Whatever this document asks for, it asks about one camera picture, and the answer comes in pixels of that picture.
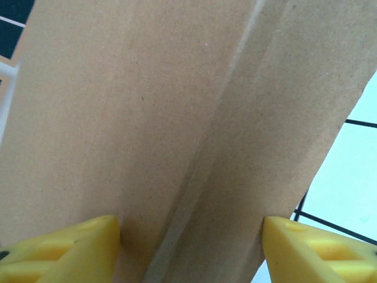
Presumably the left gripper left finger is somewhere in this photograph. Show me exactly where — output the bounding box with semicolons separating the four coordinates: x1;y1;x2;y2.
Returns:
0;215;121;283

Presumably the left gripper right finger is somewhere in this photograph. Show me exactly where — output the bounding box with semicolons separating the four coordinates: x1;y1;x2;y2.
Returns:
262;216;377;283

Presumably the brown cardboard box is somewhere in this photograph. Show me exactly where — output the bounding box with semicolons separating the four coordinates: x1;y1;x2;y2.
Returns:
0;0;377;283

